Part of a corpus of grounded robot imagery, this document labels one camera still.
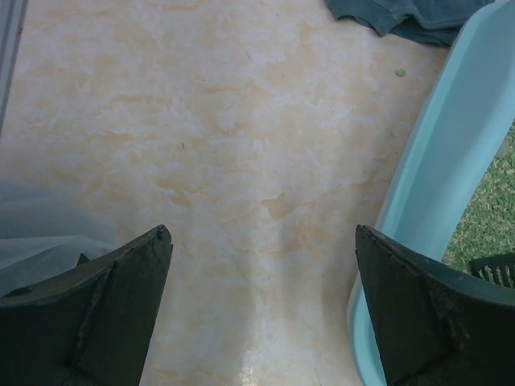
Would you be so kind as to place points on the green cat litter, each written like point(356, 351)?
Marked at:
point(487, 226)

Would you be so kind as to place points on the translucent blue bin liner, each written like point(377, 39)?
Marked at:
point(44, 233)

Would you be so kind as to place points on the black litter scoop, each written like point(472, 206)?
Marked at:
point(498, 269)

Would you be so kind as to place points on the teal plastic litter box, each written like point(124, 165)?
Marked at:
point(461, 127)

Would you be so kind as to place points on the grey-blue cloth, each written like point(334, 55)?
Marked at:
point(434, 22)

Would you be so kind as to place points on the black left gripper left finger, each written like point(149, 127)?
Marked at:
point(91, 325)

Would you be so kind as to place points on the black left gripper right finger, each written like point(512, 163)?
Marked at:
point(434, 325)

